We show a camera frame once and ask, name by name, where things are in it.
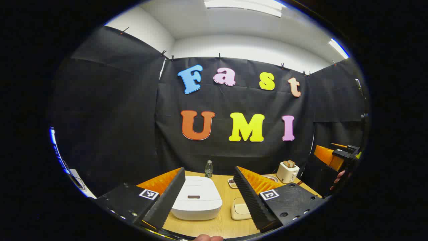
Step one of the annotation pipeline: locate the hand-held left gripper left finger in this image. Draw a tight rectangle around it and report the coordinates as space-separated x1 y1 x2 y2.
95 167 186 231

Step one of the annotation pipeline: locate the cream square switch panel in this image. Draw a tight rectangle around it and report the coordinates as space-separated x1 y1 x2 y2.
231 197 253 221

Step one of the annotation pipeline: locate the white toaster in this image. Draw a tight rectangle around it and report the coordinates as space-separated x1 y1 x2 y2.
276 160 300 184

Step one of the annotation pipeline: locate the white side desk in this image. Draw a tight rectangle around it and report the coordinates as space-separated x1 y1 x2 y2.
69 168 97 198

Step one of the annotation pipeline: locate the black backdrop cloth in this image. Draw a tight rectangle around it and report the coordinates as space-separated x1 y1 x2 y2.
50 25 368 198

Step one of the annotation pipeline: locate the ceiling light panel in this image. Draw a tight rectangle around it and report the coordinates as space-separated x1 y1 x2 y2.
204 0 285 18
329 38 350 59

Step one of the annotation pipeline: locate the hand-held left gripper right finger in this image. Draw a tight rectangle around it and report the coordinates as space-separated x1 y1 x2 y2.
233 166 326 234

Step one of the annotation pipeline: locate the white rice cooker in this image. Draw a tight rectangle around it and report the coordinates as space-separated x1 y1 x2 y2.
171 176 223 221

